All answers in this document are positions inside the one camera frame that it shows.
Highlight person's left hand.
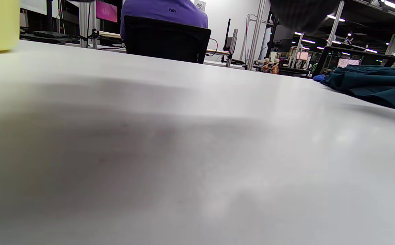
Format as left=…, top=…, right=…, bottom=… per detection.
left=270, top=0, right=395, bottom=54

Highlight dark green cloth clothes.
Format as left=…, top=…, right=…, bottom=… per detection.
left=322, top=65, right=395, bottom=110

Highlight small lit screen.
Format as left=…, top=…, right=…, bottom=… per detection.
left=338, top=59, right=361, bottom=68

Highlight black mesh office chair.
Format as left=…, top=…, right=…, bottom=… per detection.
left=124, top=15, right=212, bottom=64

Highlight computer monitor on stand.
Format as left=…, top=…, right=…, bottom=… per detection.
left=95, top=0, right=118, bottom=23

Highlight aluminium frame post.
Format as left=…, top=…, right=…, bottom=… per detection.
left=247, top=0, right=266, bottom=71
left=78, top=0, right=97, bottom=49

